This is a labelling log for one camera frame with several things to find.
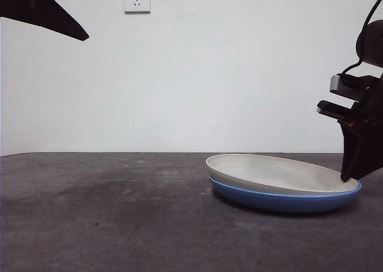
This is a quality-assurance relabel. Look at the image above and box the white round plate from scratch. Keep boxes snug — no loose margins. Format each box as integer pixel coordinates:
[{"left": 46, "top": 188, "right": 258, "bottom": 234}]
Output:
[{"left": 205, "top": 153, "right": 359, "bottom": 195}]

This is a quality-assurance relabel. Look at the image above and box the blue round plate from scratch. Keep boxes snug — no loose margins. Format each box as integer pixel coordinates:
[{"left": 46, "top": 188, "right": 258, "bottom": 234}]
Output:
[{"left": 208, "top": 176, "right": 363, "bottom": 215}]

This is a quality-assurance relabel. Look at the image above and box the white wall power socket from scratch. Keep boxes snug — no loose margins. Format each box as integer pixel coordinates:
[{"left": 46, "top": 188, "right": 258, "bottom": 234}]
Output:
[{"left": 124, "top": 0, "right": 151, "bottom": 15}]

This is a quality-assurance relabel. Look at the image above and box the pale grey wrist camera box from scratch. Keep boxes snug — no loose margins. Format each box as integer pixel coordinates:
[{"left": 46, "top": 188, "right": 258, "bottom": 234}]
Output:
[{"left": 330, "top": 74, "right": 360, "bottom": 102}]

